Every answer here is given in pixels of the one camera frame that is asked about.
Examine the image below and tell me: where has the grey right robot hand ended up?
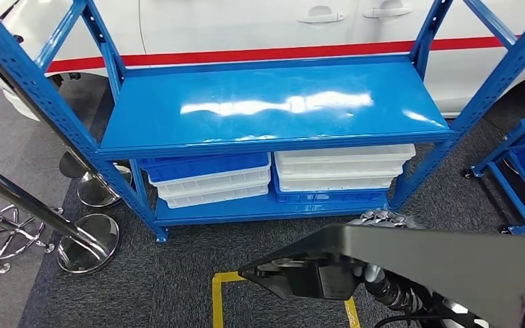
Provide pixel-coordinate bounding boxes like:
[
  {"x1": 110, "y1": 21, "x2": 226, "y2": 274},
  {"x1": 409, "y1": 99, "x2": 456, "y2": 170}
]
[{"x1": 349, "y1": 208, "x2": 419, "y2": 284}]

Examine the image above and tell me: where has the black plastic licence plate frame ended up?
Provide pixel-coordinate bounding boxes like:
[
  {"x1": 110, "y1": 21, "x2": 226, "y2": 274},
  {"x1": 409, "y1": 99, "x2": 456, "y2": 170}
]
[{"x1": 237, "y1": 223, "x2": 525, "y2": 328}]

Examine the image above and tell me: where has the blue metal shelf rack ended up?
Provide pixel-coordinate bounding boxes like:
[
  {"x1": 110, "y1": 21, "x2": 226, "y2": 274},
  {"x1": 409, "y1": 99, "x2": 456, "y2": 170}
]
[{"x1": 0, "y1": 0, "x2": 525, "y2": 244}]

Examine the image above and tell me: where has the blue plastic tray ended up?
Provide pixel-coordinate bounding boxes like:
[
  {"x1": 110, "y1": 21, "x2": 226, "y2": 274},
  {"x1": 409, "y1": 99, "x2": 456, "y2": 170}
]
[
  {"x1": 137, "y1": 152, "x2": 272, "y2": 185},
  {"x1": 271, "y1": 169, "x2": 388, "y2": 206}
]

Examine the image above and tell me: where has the white plastic tray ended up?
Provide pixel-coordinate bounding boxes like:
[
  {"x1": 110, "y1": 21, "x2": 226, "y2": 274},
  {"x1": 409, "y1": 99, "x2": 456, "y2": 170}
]
[
  {"x1": 275, "y1": 159, "x2": 406, "y2": 180},
  {"x1": 278, "y1": 175, "x2": 394, "y2": 193},
  {"x1": 147, "y1": 166, "x2": 272, "y2": 200},
  {"x1": 274, "y1": 143, "x2": 417, "y2": 165},
  {"x1": 161, "y1": 183, "x2": 270, "y2": 210}
]

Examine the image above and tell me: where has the yellow floor tape square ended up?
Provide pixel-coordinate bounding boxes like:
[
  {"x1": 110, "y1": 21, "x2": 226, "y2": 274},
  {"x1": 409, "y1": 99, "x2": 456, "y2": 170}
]
[{"x1": 211, "y1": 271, "x2": 362, "y2": 328}]

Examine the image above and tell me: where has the red barrier belt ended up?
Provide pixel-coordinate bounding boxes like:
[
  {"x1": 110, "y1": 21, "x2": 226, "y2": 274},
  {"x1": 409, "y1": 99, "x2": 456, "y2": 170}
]
[{"x1": 44, "y1": 36, "x2": 525, "y2": 74}]

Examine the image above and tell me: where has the white car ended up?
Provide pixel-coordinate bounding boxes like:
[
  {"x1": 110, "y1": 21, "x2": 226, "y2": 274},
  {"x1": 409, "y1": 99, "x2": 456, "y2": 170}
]
[{"x1": 0, "y1": 0, "x2": 525, "y2": 122}]

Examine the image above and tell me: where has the stanchion with chrome base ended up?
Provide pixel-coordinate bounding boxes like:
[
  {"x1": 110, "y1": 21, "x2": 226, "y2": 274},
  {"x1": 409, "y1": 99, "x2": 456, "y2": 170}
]
[
  {"x1": 77, "y1": 163, "x2": 132, "y2": 209},
  {"x1": 0, "y1": 156, "x2": 121, "y2": 275}
]

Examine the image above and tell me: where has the chrome chair star base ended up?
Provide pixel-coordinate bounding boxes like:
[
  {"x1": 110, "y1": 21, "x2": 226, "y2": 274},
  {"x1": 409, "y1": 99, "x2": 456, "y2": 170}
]
[{"x1": 0, "y1": 204, "x2": 64, "y2": 275}]

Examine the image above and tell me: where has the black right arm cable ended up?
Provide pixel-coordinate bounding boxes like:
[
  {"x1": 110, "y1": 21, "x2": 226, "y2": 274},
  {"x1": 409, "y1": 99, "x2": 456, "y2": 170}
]
[{"x1": 373, "y1": 314, "x2": 430, "y2": 328}]

